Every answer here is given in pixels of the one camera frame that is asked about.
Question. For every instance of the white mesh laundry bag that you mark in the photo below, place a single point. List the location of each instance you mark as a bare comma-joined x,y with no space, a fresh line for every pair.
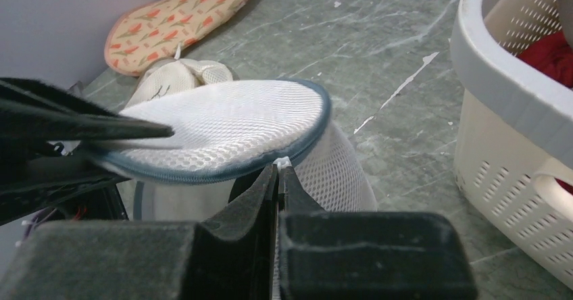
226,130

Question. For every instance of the red cloth in basket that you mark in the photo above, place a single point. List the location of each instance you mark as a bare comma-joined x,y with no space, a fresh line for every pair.
552,56

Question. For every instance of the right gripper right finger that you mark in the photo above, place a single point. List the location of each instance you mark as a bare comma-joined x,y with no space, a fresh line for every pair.
366,254

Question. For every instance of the floral pink oven mitt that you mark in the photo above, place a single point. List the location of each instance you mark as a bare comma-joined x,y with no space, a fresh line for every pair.
156,30

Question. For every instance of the beige round fabric pad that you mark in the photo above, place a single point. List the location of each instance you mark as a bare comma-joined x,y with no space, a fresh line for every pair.
168,75

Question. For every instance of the cream plastic laundry basket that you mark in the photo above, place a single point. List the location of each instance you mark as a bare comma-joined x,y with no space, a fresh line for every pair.
514,144

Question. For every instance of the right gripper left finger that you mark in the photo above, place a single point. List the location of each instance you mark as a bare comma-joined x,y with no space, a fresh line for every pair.
228,256

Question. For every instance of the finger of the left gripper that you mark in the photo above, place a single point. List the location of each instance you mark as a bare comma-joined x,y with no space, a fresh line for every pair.
33,178
33,110

